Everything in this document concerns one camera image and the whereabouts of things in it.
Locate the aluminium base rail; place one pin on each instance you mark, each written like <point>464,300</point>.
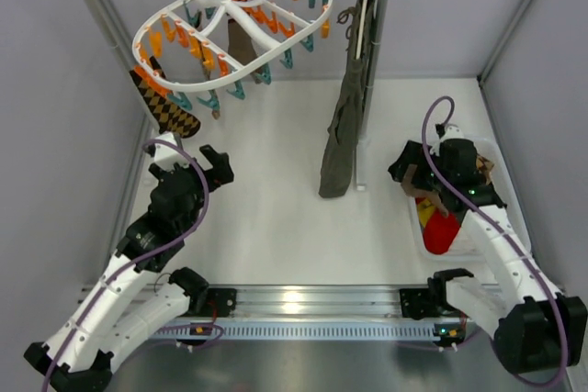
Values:
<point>307,302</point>

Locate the plain brown sock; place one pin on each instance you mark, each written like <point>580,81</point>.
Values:
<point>240,43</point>
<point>412,191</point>

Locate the white oval clip hanger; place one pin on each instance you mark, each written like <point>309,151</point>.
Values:
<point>174,26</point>

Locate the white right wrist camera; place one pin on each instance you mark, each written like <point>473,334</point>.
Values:
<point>449,132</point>

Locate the tan brown argyle sock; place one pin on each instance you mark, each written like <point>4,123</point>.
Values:
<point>212,103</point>

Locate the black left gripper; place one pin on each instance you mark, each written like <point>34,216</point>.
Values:
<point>202,176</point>

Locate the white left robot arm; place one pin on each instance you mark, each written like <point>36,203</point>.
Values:
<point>96,340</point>

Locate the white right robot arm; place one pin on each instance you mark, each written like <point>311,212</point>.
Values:
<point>532,324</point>

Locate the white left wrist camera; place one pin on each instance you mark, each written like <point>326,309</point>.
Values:
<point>165,153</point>

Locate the olive green hanging garment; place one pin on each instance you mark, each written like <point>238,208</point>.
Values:
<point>343,133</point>

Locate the pile of colourful socks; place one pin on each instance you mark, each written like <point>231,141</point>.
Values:
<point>439,194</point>

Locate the white slotted cable duct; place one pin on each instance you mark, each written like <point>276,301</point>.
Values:
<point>401,331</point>

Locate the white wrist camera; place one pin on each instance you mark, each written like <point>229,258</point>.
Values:
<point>449,132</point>
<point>165,153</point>

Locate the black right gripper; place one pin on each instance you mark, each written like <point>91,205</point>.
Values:
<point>414,167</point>

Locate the white plastic basket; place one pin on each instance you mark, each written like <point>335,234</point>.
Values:
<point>496,153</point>

